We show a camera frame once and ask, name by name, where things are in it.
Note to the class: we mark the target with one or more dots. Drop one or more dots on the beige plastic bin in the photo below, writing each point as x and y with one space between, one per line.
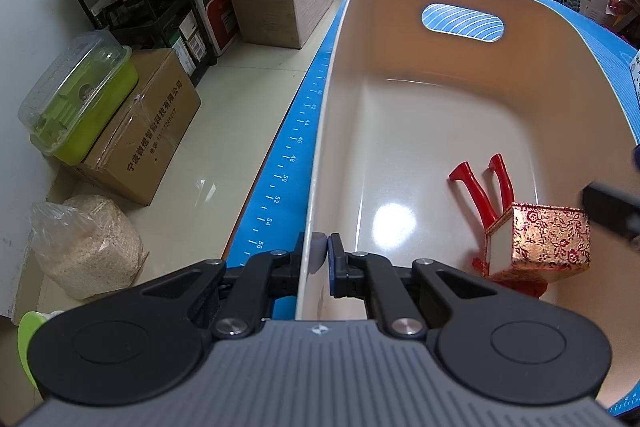
400 157

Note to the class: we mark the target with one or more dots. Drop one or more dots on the green container with clear lid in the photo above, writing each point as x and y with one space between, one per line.
95 107

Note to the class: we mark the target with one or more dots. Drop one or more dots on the clear bag of grain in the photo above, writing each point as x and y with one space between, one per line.
85 247

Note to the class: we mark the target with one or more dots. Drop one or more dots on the red patterned box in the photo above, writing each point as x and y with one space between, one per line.
550 237

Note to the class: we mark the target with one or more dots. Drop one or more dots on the printed brown cardboard box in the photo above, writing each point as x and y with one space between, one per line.
150 142

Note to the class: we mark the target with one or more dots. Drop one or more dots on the green round disc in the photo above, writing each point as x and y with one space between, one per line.
30 342

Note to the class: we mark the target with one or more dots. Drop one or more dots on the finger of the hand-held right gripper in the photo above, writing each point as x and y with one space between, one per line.
610 209

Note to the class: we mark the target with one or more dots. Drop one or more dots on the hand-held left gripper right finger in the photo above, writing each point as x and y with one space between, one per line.
332 267

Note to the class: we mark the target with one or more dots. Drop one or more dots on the blue silicone mat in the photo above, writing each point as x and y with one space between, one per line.
300 132

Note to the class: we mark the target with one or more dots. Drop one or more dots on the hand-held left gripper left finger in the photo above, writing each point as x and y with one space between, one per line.
317 253

